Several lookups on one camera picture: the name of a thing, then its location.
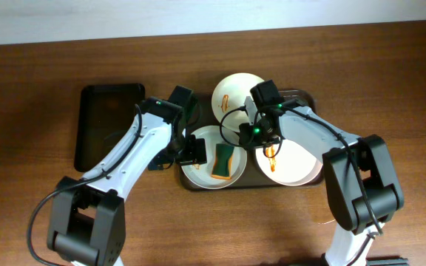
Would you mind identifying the white plate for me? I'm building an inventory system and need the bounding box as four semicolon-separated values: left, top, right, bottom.
211;72;264;133
181;126;248;189
255;140;322;186

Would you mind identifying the orange green sponge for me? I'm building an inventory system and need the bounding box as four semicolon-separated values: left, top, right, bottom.
211;143;234;180

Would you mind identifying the white plate top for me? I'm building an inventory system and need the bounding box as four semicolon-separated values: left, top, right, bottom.
211;72;264;133

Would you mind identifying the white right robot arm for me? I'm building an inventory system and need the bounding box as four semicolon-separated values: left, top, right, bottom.
239;81;407;265

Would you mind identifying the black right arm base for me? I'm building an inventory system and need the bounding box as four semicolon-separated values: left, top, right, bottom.
366;257;410;266

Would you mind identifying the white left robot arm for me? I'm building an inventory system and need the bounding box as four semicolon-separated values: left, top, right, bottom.
47;86;206;265

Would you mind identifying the large brown tray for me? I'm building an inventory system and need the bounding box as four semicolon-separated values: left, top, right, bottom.
178;93;324;191

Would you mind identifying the small black tray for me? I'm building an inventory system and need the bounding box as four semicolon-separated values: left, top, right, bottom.
74;83;145;172

